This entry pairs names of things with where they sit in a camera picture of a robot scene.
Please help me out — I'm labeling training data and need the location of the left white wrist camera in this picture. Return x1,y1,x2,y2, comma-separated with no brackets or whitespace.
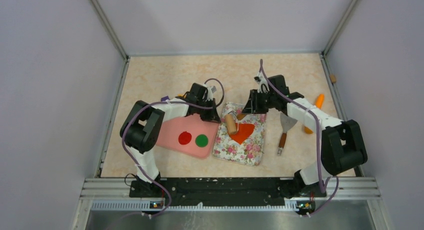
203,84,217,101

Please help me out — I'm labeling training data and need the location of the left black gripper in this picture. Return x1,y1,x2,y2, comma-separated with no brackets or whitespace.
196,98,221,124

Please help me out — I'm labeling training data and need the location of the red dough disc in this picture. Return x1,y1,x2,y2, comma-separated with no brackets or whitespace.
178,131,192,146

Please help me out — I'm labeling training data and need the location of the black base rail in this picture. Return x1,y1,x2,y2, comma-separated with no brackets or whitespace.
129,177,326,207

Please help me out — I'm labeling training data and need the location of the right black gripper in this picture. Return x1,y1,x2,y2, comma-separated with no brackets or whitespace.
242,91,276,117

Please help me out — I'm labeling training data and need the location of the small wooden cork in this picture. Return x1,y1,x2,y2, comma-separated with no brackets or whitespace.
329,74,337,84

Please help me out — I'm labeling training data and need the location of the green dough disc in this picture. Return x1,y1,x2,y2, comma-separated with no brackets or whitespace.
195,134,209,148

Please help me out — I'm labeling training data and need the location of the metal scraper wooden handle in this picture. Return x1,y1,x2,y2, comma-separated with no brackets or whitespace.
277,112,298,156

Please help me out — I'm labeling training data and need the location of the floral patterned tray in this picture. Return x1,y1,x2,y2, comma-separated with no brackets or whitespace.
212,102,267,166

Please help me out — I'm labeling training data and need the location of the wooden rolling pin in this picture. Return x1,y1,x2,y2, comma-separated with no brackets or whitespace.
224,111,247,135

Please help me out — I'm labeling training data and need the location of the orange-red dough piece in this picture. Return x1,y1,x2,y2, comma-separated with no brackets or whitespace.
229,123,255,145

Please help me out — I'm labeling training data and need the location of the orange toy carrot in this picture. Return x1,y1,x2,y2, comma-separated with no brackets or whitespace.
304,93,326,135

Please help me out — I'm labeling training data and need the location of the purple toy block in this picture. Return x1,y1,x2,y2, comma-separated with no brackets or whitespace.
160,95,170,102

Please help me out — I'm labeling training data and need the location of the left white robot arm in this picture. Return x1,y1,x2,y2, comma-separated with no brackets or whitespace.
119,83,221,197

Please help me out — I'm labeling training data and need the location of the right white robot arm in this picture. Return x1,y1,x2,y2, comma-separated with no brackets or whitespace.
242,73,368,196

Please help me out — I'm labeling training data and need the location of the pink plastic tray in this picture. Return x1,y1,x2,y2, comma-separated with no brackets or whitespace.
156,114,219,159

